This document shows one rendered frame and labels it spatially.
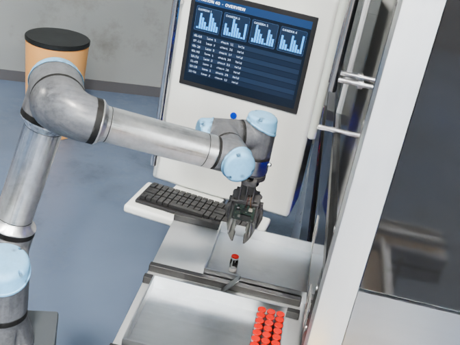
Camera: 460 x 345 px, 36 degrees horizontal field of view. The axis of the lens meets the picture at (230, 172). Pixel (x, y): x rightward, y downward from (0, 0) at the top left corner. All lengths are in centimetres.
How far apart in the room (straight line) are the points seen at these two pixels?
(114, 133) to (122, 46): 399
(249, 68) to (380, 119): 109
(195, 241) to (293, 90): 57
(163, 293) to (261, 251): 37
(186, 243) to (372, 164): 89
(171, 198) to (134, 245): 130
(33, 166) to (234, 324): 59
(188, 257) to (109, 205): 202
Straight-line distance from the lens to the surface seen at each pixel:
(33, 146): 159
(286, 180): 233
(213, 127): 164
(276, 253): 203
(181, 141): 148
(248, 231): 184
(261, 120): 166
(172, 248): 196
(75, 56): 442
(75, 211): 384
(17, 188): 164
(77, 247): 354
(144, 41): 541
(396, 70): 117
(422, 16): 115
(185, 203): 230
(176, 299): 177
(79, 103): 143
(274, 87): 223
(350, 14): 161
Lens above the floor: 192
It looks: 25 degrees down
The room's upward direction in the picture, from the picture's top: 11 degrees clockwise
